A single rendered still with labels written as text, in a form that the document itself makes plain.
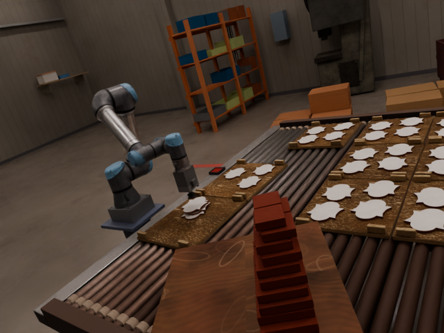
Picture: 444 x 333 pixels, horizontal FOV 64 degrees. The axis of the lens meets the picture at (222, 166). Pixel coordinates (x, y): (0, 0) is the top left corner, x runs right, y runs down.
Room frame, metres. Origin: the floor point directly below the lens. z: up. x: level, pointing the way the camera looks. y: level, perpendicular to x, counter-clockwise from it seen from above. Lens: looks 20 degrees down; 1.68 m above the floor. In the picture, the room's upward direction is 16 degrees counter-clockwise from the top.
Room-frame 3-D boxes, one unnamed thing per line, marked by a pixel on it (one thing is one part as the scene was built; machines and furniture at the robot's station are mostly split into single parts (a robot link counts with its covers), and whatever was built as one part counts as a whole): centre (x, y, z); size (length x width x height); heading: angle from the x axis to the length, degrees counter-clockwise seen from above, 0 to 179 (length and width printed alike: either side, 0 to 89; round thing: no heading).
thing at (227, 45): (7.72, -0.60, 1.08); 2.34 x 0.64 x 2.15; 143
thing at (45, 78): (11.08, 4.21, 1.84); 0.47 x 0.40 x 0.26; 143
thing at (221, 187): (1.81, -0.09, 0.93); 0.41 x 0.35 x 0.02; 137
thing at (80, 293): (1.89, 0.09, 0.90); 1.95 x 0.05 x 0.05; 140
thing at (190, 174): (1.56, 0.17, 1.12); 0.10 x 0.09 x 0.16; 57
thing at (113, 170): (1.90, 0.57, 1.12); 0.13 x 0.12 x 0.14; 125
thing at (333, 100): (4.64, -1.35, 0.33); 1.19 x 0.91 x 0.67; 54
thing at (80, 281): (1.93, 0.14, 0.88); 2.08 x 0.09 x 0.06; 140
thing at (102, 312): (1.76, -0.07, 0.90); 1.95 x 0.05 x 0.05; 140
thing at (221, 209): (1.51, 0.20, 0.93); 0.41 x 0.35 x 0.02; 137
